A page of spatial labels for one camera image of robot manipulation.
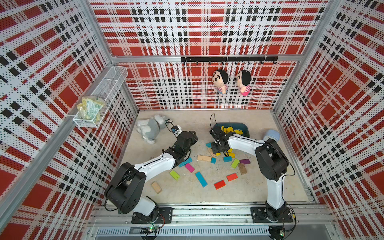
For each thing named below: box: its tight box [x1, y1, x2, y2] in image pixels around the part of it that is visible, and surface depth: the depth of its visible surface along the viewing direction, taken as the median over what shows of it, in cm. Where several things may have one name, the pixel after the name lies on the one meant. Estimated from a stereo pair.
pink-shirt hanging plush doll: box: [236, 70, 252, 96], surface depth 96 cm
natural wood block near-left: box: [151, 181, 163, 195], surface depth 83 cm
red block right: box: [226, 173, 238, 182], surface depth 88 cm
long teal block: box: [195, 171, 208, 188], surface depth 88 cm
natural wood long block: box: [197, 155, 212, 162], surface depth 97 cm
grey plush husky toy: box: [136, 114, 166, 145], surface depth 101 cm
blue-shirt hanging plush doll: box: [212, 69, 229, 97], surface depth 95 cm
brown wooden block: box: [238, 163, 247, 175], surface depth 90 cm
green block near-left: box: [169, 170, 180, 181], surface depth 88 cm
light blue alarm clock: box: [263, 129, 281, 142], surface depth 98 cm
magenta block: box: [184, 163, 195, 173], surface depth 93 cm
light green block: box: [231, 158, 240, 169], surface depth 93 cm
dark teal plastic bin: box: [213, 122, 250, 138], surface depth 107 cm
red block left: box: [214, 180, 226, 190], surface depth 85 cm
